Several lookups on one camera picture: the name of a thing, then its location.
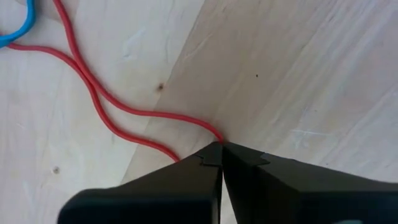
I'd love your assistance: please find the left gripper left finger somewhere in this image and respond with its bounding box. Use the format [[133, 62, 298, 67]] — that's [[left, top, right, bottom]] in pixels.
[[57, 141, 224, 224]]

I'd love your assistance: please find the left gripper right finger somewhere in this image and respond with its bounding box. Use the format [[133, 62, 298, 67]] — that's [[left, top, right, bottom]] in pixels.
[[222, 141, 398, 224]]

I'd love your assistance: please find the thin red rubber band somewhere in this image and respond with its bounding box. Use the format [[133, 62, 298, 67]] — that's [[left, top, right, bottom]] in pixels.
[[6, 0, 225, 163]]

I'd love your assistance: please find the small blue rubber band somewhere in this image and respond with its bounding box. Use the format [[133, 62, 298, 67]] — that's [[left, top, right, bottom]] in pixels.
[[0, 0, 36, 49]]

